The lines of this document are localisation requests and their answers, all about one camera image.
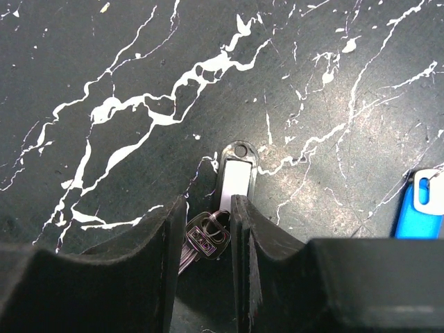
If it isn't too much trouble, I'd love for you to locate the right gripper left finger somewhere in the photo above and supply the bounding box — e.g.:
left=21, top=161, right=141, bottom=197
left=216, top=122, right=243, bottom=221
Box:
left=1, top=197, right=187, bottom=332

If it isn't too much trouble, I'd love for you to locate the key with blue tag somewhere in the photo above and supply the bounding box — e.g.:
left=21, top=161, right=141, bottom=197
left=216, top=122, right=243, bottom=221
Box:
left=395, top=169, right=443, bottom=239

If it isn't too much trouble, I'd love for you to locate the key with black tag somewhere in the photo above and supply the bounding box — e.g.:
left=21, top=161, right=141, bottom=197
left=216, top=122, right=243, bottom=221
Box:
left=178, top=140, right=259, bottom=274

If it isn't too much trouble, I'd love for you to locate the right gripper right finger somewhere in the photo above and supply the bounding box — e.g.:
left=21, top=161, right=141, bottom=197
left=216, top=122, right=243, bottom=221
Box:
left=230, top=195, right=443, bottom=332

